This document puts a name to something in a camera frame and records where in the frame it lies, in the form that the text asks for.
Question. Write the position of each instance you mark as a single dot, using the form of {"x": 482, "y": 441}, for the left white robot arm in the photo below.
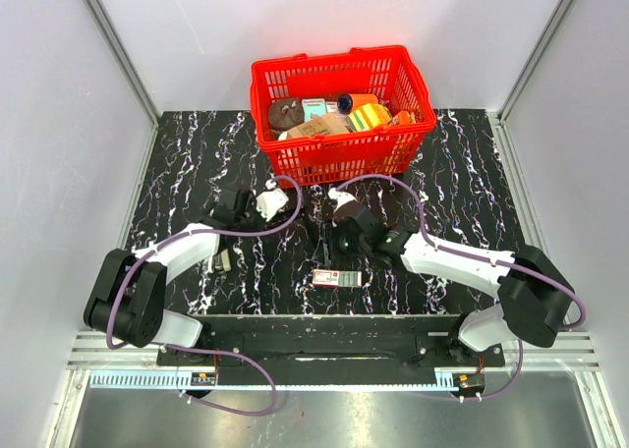
{"x": 127, "y": 300}

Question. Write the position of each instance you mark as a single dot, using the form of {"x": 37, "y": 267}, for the red plastic shopping basket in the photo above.
{"x": 387, "y": 71}

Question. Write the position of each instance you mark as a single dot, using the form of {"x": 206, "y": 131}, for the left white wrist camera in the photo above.
{"x": 271, "y": 200}

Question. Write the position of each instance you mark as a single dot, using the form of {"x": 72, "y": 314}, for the yellow green sponge pack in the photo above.
{"x": 368, "y": 117}

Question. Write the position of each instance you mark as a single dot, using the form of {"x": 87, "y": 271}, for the teal small carton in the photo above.
{"x": 313, "y": 108}

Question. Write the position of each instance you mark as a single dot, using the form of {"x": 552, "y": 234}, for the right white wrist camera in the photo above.
{"x": 343, "y": 203}

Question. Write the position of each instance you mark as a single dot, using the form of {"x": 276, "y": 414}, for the orange bottle blue cap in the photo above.
{"x": 349, "y": 102}

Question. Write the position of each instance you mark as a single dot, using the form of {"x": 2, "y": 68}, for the beige stapler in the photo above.
{"x": 220, "y": 262}

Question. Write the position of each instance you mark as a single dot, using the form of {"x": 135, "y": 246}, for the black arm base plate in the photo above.
{"x": 337, "y": 352}

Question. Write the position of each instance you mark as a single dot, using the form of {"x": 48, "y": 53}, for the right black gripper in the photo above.
{"x": 335, "y": 230}

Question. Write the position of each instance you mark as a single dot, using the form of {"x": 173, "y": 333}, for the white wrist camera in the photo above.
{"x": 343, "y": 203}
{"x": 271, "y": 200}

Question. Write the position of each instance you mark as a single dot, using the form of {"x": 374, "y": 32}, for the staple box red white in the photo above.
{"x": 336, "y": 278}

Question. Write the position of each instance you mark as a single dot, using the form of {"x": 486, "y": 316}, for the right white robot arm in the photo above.
{"x": 528, "y": 288}

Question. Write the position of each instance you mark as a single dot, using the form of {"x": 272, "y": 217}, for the orange snack packet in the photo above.
{"x": 403, "y": 118}

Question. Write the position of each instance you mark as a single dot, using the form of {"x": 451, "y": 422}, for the brown cardboard box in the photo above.
{"x": 327, "y": 124}

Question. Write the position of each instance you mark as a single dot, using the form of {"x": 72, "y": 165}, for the brown round muffin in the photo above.
{"x": 285, "y": 114}

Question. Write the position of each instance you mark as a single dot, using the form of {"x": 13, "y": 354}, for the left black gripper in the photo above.
{"x": 260, "y": 220}

